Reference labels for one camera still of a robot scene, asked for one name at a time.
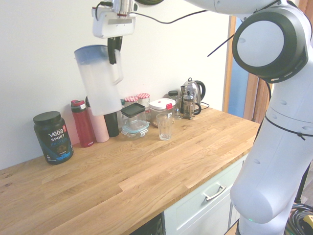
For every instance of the red water bottle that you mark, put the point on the red water bottle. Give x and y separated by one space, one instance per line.
83 127

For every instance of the clear drinking glass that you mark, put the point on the clear drinking glass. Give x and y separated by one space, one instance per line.
164 127

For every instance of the clear container black lid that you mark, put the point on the clear container black lid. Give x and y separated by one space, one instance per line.
133 115

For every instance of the glass container teal clip lid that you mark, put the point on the glass container teal clip lid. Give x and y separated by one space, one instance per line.
135 131

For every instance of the yellow power box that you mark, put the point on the yellow power box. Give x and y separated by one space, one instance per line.
308 225

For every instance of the glass jar red gingham lid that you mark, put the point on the glass jar red gingham lid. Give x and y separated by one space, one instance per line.
143 98
131 99

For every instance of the glass French press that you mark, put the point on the glass French press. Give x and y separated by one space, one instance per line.
189 105

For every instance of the black shaker bottle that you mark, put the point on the black shaker bottle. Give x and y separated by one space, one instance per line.
112 124

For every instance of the translucent pitcher with blue lid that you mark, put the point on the translucent pitcher with blue lid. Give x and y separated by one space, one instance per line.
100 85

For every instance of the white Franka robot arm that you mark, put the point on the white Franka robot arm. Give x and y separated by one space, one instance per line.
269 147

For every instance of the clear container white red-clip lid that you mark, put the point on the clear container white red-clip lid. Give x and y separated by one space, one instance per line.
161 105

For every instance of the pink insulated bottle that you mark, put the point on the pink insulated bottle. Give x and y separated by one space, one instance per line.
100 129

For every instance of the stainless steel electric kettle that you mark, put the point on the stainless steel electric kettle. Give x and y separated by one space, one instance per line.
198 90

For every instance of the black appliance under counter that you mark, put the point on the black appliance under counter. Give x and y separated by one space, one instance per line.
151 226

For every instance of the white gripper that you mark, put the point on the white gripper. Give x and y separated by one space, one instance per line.
115 25

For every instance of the black Vega protein tub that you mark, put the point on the black Vega protein tub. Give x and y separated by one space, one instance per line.
53 142

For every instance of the dark round wall object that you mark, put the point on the dark round wall object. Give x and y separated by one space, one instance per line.
149 1

